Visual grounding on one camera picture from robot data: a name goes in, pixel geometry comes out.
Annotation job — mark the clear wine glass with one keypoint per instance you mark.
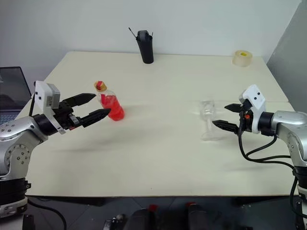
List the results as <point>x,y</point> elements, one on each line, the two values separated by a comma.
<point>207,111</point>

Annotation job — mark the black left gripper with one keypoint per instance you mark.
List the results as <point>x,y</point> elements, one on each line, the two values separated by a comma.
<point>66,117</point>

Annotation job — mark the dark rounded shape red top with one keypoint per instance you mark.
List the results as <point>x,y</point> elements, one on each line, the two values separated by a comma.
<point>144,219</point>
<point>196,216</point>

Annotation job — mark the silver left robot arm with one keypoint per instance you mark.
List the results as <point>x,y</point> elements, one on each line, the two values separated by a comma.
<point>19,134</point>

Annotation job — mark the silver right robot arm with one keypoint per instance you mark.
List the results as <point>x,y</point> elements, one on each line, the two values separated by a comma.
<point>287,122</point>

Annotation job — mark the translucent tape roll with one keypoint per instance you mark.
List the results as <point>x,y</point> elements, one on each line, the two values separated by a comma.
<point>242,58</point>

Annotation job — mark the red liquid plastic bottle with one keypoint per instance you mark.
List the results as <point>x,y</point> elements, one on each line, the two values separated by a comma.
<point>115,107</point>

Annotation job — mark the dark laptop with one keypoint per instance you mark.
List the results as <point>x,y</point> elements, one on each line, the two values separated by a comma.
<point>12,91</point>

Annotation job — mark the dark shape with silver knob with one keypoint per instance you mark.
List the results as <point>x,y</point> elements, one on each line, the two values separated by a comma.
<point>116,222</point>

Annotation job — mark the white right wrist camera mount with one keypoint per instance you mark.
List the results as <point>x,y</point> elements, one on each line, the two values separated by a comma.
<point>254,95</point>

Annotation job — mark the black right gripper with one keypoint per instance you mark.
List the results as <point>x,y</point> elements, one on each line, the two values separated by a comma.
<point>245,117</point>

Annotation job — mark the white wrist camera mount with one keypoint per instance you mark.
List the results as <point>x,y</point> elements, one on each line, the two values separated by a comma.
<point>40,95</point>
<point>254,95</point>

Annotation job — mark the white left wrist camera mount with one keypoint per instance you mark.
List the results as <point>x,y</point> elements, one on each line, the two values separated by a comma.
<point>40,95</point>

